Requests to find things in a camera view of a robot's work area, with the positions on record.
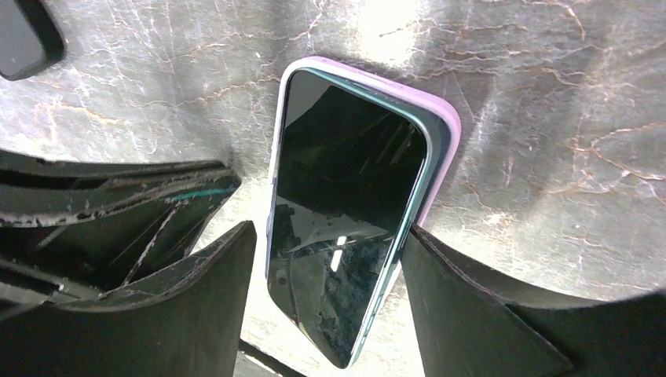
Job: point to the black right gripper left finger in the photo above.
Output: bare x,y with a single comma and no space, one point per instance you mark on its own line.
184,320

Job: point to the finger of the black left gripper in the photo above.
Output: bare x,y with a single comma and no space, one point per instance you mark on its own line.
77,231

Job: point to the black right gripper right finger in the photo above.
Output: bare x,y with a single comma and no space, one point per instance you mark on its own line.
473,320

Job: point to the black phone silver edge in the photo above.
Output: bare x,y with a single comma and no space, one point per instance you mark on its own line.
30,40

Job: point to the lilac phone case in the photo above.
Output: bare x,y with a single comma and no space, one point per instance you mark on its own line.
421,99

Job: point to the black phone teal edge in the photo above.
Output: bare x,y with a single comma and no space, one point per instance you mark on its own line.
353,170

